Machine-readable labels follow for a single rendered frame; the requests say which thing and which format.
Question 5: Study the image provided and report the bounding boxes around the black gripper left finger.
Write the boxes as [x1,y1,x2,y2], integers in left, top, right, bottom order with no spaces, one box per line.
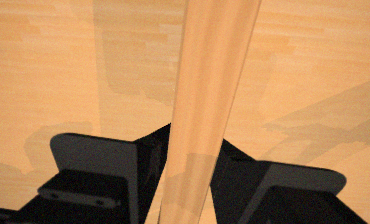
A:
[50,123,171,224]

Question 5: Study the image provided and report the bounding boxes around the light wooden rail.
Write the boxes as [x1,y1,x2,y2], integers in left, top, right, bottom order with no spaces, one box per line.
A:
[159,0,262,224]

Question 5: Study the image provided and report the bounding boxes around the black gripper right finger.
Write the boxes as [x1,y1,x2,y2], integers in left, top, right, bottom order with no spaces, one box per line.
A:
[210,138,347,224]

